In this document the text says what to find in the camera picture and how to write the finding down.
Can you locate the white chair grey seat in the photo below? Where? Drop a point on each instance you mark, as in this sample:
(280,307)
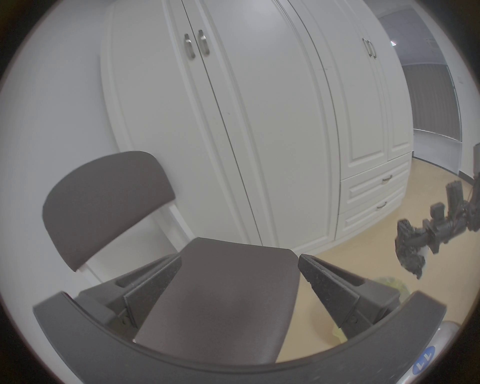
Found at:
(225,281)

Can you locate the black plastic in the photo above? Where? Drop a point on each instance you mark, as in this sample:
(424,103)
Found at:
(407,243)

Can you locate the yellow plastic bag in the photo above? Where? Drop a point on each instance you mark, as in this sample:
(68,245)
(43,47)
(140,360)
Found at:
(392,285)

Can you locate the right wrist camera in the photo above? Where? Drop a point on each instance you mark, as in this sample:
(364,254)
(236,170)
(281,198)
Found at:
(438,210)

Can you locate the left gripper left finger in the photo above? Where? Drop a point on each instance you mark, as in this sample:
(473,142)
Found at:
(138,296)

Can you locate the white wardrobe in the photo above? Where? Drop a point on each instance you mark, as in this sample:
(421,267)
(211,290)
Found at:
(262,112)

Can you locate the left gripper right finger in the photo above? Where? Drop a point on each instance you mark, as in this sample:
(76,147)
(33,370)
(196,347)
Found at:
(345,300)

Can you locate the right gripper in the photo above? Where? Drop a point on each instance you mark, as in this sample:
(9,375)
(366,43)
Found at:
(448,231)

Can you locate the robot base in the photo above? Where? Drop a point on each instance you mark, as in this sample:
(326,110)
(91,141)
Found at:
(431,352)

